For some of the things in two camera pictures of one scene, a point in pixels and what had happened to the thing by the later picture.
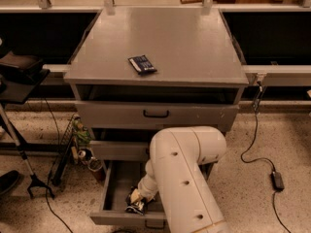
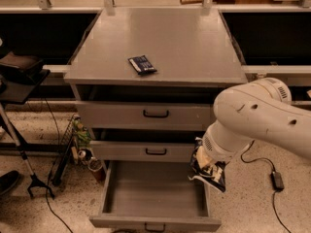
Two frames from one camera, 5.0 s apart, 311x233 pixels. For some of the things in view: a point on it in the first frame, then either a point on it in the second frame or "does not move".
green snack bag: (81, 133) does not move
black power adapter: (277, 182) does not move
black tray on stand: (19, 77) does not move
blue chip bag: (134, 208) → (213, 174)
